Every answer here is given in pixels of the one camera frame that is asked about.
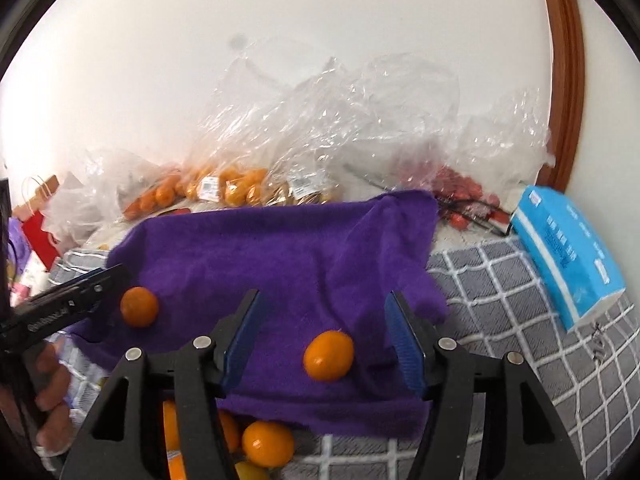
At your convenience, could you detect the purple towel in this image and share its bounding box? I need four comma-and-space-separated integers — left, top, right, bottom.
65, 190, 448, 438

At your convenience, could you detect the yellow fruit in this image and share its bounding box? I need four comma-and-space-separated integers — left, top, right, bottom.
234, 460, 273, 480

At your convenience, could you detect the clear bag of red fruits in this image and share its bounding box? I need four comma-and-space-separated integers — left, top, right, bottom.
390, 87, 553, 233

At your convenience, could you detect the empty clear plastic bag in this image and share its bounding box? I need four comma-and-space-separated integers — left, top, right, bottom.
280, 52, 461, 196

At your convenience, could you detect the purple bag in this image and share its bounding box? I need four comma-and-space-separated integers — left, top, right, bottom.
7, 217, 31, 281

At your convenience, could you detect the white plastic bag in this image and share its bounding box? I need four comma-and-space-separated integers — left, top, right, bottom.
42, 172, 108, 251

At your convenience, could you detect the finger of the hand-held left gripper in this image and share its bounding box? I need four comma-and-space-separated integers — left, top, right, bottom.
0, 264, 130, 356

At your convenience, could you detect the red paper bag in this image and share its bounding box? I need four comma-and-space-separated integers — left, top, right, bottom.
12, 175, 63, 271

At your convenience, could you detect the small orange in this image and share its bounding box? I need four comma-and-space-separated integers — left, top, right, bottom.
120, 286, 160, 328

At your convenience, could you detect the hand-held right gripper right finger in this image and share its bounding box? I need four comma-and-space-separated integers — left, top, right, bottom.
384, 290, 586, 480

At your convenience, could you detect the person's left hand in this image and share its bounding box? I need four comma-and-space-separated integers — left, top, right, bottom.
34, 342, 73, 456

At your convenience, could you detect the blue tissue pack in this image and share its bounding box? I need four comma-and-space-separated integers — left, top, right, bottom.
510, 185, 627, 333

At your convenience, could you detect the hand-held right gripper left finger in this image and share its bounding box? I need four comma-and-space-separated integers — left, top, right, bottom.
60, 289, 266, 480

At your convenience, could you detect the grey checked bedsheet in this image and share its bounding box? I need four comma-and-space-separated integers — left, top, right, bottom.
45, 230, 640, 480

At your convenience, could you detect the labelled clear bag of oranges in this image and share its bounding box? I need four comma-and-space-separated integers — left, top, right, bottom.
182, 55, 281, 207

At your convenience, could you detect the black cable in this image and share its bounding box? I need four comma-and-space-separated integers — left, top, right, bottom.
437, 195, 513, 237

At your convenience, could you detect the brown wooden door frame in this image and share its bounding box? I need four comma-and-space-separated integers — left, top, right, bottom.
537, 0, 586, 191

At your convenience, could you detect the labelled bag of brown fruits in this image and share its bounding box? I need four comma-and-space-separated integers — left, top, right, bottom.
265, 160, 346, 207

